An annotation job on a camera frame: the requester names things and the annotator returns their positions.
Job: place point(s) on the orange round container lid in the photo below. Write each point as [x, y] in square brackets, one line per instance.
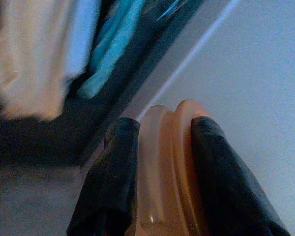
[162, 159]

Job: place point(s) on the white hanging garment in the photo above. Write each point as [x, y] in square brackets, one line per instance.
[27, 61]

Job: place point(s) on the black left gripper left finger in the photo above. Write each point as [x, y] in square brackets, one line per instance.
[108, 184]

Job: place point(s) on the light blue hanging garment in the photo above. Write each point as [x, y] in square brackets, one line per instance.
[81, 37]

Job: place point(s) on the teal hanging garment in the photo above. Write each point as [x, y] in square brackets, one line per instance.
[113, 49]

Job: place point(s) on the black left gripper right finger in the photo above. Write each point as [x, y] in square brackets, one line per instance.
[226, 186]

